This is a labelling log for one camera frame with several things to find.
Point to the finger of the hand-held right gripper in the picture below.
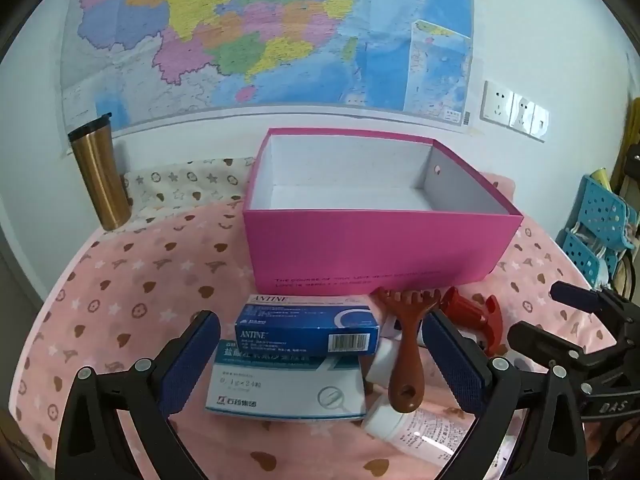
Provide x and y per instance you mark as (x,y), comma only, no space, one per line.
(572,294)
(540,342)

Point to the white wall power socket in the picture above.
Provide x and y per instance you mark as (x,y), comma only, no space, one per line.
(522,111)
(496,101)

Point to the brown wooden comb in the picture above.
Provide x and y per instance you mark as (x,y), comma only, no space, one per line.
(407,360)

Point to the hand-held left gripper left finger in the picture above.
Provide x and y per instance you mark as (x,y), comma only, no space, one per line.
(195,360)

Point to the blue medicine box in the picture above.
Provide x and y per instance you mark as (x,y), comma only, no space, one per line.
(300,330)

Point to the cream star print cloth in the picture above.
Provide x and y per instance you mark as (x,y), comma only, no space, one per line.
(190,185)

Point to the white teal medicine box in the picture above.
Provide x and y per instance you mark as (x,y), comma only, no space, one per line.
(280,390)

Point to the colourful wall map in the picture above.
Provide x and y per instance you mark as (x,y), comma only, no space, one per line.
(250,35)

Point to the blue perforated plastic stool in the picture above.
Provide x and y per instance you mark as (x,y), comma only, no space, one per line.
(582,255)
(607,210)

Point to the white wall data socket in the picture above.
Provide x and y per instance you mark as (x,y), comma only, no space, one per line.
(540,121)

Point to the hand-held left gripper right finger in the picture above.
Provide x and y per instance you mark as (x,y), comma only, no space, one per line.
(455,365)

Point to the pink cardboard box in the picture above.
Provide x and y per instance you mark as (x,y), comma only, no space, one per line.
(375,245)

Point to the pink heart print cloth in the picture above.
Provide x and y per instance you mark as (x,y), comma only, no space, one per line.
(150,270)

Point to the red plastic tool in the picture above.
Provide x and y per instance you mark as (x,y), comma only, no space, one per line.
(470,310)

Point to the gold metal tumbler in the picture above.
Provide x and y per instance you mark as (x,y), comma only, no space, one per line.
(100,180)

